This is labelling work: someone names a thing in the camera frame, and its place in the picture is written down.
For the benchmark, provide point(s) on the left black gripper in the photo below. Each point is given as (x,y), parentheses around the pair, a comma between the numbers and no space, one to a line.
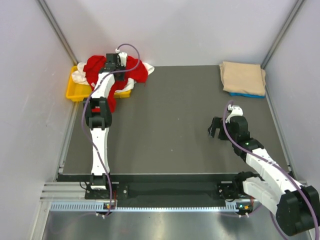
(121,77)

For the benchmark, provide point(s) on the folded blue t-shirt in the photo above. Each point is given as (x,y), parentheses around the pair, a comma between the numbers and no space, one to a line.
(235,94)

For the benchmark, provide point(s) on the white t-shirt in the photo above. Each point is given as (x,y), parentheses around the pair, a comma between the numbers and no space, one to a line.
(79,77)

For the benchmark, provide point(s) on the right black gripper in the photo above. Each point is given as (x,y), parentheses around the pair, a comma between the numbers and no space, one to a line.
(217,123)

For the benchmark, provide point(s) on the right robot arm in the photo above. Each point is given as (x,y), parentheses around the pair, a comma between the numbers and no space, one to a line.
(296,207)

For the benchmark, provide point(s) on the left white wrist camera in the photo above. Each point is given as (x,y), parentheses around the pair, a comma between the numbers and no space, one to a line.
(122,57)

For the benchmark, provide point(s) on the yellow plastic bin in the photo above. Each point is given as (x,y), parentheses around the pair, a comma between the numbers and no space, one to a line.
(78,92)

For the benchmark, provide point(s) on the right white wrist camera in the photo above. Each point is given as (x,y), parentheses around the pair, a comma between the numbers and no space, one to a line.
(233,111)

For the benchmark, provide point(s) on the folded beige t-shirt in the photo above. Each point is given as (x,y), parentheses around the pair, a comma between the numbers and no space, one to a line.
(243,78)

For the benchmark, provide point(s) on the red t-shirt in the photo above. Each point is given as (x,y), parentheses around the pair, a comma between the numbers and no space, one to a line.
(96,62)

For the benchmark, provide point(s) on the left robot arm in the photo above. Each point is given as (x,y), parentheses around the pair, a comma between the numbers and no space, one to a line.
(98,118)

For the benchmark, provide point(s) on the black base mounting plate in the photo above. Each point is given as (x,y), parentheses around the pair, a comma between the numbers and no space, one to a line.
(177,201)

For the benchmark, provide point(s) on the aluminium frame rail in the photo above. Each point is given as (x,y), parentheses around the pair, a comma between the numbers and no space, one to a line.
(62,191)

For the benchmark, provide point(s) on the slotted grey cable duct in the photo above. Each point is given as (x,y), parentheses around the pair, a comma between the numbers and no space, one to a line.
(104,207)

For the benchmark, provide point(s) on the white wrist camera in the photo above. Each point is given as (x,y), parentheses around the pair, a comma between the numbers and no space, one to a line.
(233,111)
(122,57)

